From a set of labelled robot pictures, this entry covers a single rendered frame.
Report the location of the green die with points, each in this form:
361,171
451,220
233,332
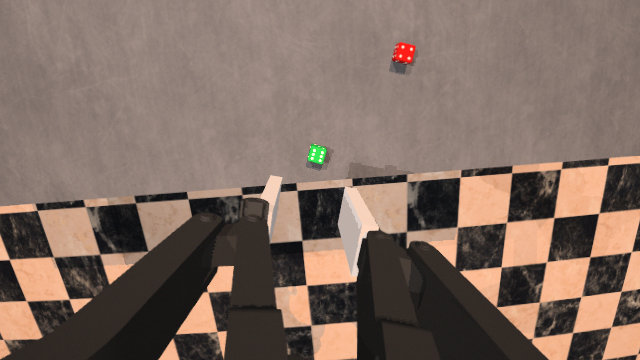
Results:
317,154

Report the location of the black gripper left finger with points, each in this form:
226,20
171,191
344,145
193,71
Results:
138,314

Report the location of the red die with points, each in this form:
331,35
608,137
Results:
403,53

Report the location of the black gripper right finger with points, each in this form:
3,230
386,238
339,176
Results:
464,323

